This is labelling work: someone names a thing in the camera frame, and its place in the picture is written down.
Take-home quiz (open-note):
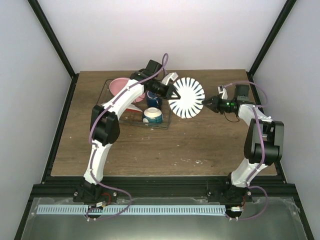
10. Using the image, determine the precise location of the dark blue mug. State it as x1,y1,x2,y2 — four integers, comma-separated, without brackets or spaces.
146,91,163,109

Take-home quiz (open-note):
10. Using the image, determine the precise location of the cream upturned bowl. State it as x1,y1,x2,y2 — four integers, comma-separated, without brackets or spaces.
142,107,163,124

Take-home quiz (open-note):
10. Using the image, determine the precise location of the pink plastic bear plate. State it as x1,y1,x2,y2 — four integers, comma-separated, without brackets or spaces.
108,77,146,103

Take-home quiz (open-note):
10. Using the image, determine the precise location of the red plate with teal flower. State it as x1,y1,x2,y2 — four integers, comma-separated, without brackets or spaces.
126,104,143,113

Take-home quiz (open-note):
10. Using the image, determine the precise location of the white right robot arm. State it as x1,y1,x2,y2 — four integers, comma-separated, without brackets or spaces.
202,95,285,202

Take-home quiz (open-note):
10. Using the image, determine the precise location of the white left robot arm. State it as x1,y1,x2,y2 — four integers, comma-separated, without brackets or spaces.
83,72,178,202

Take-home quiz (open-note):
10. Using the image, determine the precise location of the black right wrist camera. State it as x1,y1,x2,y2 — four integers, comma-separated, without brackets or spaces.
234,84,250,102

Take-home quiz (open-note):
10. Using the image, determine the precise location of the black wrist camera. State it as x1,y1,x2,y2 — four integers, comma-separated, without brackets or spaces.
234,84,250,102
145,59,163,76

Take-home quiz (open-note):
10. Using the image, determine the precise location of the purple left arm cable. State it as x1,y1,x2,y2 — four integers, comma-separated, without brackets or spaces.
88,52,169,222

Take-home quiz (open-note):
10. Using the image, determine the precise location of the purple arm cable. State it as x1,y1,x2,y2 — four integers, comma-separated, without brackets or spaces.
88,52,169,222
223,81,269,222

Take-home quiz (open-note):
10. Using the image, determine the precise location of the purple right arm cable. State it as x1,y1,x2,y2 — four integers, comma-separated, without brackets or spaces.
223,81,269,222

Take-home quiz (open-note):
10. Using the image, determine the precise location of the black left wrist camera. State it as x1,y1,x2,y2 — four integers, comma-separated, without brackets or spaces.
145,59,163,76

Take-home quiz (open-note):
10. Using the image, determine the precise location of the grey wire dish rack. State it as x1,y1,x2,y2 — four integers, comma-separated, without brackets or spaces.
96,79,173,130

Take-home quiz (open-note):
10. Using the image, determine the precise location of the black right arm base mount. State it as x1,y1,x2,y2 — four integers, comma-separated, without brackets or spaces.
206,181,249,204

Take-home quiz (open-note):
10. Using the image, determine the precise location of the black aluminium enclosure frame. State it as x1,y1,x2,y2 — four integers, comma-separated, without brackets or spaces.
14,0,314,240

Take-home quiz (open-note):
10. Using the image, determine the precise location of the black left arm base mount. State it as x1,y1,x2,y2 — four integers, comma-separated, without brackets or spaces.
73,185,117,204

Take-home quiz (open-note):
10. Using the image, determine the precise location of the light blue slotted cable duct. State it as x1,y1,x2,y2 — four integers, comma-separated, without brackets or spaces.
36,204,226,216

